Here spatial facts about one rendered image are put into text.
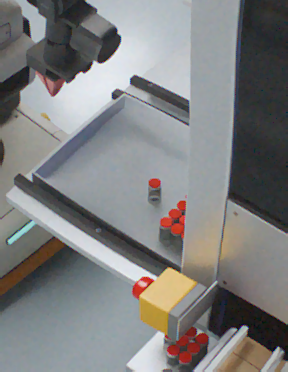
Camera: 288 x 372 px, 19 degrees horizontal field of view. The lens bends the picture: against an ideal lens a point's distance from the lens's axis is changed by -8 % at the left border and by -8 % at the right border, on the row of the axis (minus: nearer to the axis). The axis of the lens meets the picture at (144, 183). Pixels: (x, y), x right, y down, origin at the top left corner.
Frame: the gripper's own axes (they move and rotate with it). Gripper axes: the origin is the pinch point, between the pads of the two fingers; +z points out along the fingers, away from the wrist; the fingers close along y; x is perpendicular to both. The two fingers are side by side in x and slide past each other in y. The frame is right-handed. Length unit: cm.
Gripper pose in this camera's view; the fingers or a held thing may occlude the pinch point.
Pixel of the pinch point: (54, 91)
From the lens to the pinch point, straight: 150.0
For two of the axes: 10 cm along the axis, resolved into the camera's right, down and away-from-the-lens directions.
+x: 6.1, -5.8, 5.4
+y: 7.8, 5.5, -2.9
